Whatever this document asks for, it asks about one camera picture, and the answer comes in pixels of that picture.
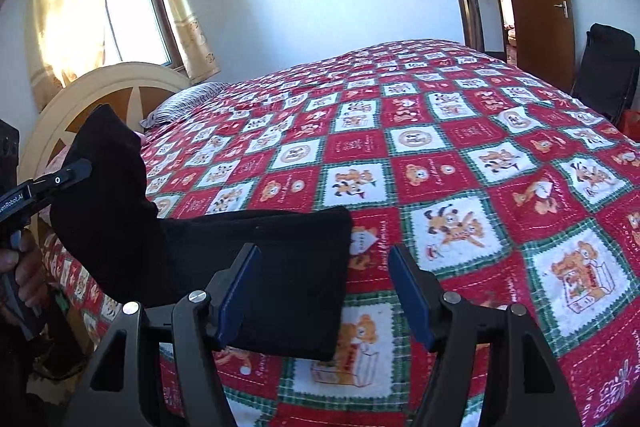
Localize black bag by wall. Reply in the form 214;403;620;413
570;23;639;126

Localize window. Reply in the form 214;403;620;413
104;0;182;69

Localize silver door handle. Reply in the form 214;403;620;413
553;1;570;20

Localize left yellow curtain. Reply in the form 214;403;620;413
25;0;106;110

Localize grey striped pillow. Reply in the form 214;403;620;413
140;82;227;130

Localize red patchwork bedspread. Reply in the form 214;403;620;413
39;38;640;427

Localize black pants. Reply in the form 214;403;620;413
50;105;352;361

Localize person left hand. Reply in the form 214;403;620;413
0;230;49;308

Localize cream wooden headboard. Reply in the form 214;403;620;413
16;60;191;188

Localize red gift bag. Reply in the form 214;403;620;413
617;109;640;143

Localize yellow lace curtain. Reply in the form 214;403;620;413
163;0;220;86

